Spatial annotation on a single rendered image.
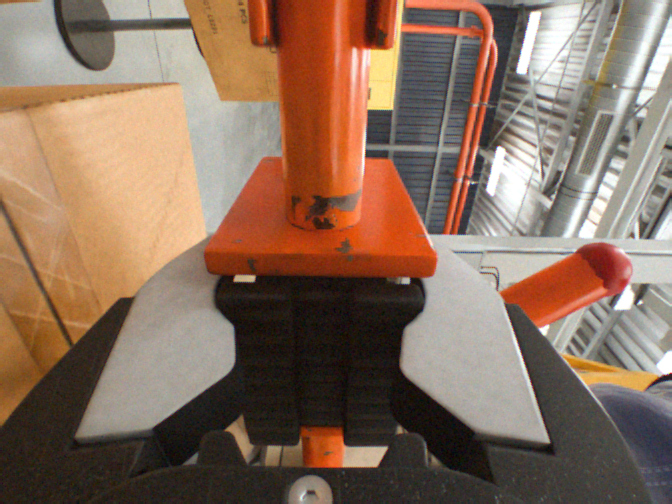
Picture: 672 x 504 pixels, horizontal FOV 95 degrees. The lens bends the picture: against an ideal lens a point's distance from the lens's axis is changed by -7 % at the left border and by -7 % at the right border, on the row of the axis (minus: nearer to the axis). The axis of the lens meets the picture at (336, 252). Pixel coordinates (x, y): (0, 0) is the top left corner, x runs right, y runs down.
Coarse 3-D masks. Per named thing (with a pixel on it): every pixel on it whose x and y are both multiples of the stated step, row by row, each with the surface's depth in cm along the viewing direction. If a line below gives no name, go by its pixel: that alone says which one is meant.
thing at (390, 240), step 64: (256, 192) 11; (384, 192) 11; (256, 256) 8; (320, 256) 8; (384, 256) 8; (256, 320) 8; (320, 320) 9; (384, 320) 8; (256, 384) 9; (320, 384) 11; (384, 384) 9
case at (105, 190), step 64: (0, 128) 12; (64, 128) 15; (128, 128) 21; (0, 192) 12; (64, 192) 15; (128, 192) 21; (192, 192) 31; (0, 256) 12; (64, 256) 16; (128, 256) 21; (0, 320) 12; (64, 320) 16; (0, 384) 12
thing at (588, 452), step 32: (512, 320) 8; (544, 352) 7; (544, 384) 6; (576, 384) 6; (544, 416) 6; (576, 416) 6; (608, 416) 6; (480, 448) 5; (512, 448) 5; (576, 448) 5; (608, 448) 5; (512, 480) 5; (544, 480) 5; (576, 480) 5; (608, 480) 5; (640, 480) 5
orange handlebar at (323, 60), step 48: (288, 0) 6; (336, 0) 6; (384, 0) 6; (288, 48) 7; (336, 48) 7; (384, 48) 7; (288, 96) 7; (336, 96) 7; (288, 144) 8; (336, 144) 8; (288, 192) 9; (336, 192) 8
